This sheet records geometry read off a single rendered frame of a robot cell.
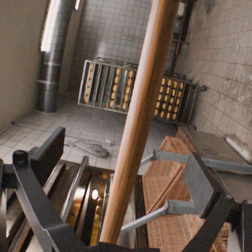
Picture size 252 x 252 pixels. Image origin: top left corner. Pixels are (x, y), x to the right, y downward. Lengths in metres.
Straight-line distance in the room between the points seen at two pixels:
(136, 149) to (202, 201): 0.11
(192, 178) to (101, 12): 5.28
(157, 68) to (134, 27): 5.07
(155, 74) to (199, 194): 0.13
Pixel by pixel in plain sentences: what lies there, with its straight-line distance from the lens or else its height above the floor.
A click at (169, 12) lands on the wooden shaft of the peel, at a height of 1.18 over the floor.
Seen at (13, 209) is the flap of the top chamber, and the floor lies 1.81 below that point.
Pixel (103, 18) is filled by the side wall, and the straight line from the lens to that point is 5.37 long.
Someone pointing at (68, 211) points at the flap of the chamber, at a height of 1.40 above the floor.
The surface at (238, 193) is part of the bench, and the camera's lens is 1.25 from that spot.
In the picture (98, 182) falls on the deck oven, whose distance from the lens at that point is 2.13.
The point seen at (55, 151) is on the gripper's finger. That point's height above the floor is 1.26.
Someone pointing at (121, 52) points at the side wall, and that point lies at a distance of 5.24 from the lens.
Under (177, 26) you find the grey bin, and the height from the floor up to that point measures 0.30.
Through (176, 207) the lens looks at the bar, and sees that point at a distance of 0.84.
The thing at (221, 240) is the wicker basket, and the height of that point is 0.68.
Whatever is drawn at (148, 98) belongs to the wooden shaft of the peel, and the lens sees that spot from 0.23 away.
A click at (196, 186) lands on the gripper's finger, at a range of 0.19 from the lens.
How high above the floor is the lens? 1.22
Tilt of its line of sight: 4 degrees down
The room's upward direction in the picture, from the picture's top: 79 degrees counter-clockwise
